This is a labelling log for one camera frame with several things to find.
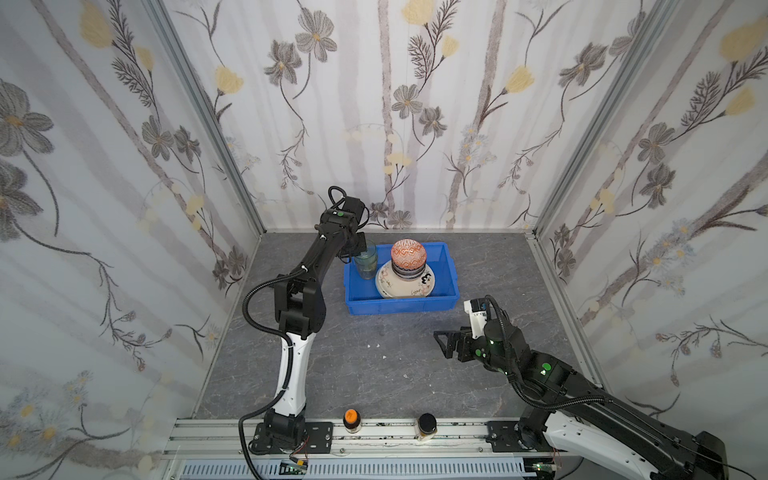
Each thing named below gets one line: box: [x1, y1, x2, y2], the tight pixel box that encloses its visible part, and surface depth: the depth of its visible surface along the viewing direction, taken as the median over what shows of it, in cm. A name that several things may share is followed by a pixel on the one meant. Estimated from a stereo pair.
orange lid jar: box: [343, 408, 361, 434], surface depth 71 cm
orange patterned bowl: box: [391, 238, 427, 270], surface depth 100 cm
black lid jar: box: [417, 412, 438, 442], surface depth 69 cm
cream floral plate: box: [375, 260, 436, 299], surface depth 102 cm
